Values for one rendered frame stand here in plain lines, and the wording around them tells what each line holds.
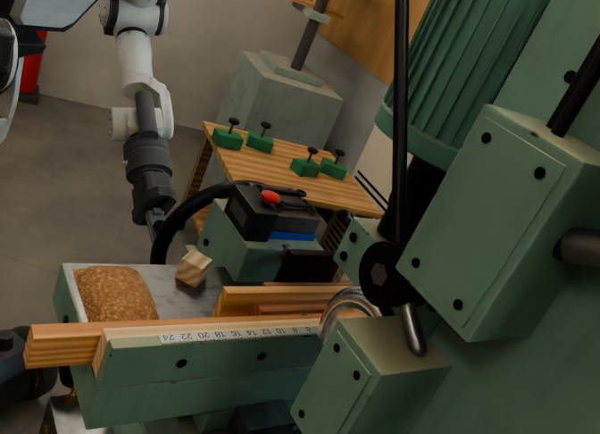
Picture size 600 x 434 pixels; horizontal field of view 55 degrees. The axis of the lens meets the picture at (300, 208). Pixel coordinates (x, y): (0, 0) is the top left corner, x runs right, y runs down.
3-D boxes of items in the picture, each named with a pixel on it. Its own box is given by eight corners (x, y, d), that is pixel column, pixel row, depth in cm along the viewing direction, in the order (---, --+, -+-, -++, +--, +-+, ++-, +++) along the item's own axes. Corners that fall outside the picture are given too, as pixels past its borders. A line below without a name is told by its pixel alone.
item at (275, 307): (371, 321, 88) (384, 297, 86) (379, 330, 87) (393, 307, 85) (242, 327, 75) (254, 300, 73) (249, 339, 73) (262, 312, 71)
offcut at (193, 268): (195, 288, 78) (202, 269, 77) (174, 277, 78) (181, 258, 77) (205, 278, 81) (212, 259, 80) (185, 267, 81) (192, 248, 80)
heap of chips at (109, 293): (137, 270, 76) (144, 253, 75) (167, 335, 68) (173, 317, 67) (71, 269, 71) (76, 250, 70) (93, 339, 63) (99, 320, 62)
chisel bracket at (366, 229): (364, 268, 83) (390, 219, 80) (424, 336, 73) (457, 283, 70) (324, 267, 79) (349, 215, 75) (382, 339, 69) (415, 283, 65)
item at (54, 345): (437, 326, 94) (449, 307, 93) (445, 335, 93) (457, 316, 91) (22, 354, 57) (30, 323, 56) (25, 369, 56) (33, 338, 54)
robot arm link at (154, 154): (117, 225, 111) (112, 171, 115) (165, 227, 116) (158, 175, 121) (138, 194, 102) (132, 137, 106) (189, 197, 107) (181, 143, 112)
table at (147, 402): (359, 263, 117) (371, 239, 114) (459, 376, 95) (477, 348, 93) (37, 254, 81) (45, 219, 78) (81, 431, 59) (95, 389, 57)
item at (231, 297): (341, 315, 86) (356, 285, 84) (345, 321, 85) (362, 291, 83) (208, 321, 73) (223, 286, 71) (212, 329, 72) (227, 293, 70)
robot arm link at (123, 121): (112, 170, 115) (108, 122, 120) (167, 169, 119) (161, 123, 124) (116, 138, 106) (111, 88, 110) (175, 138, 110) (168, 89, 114)
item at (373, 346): (356, 400, 61) (407, 313, 57) (395, 455, 56) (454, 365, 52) (284, 412, 56) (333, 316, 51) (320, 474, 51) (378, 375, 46)
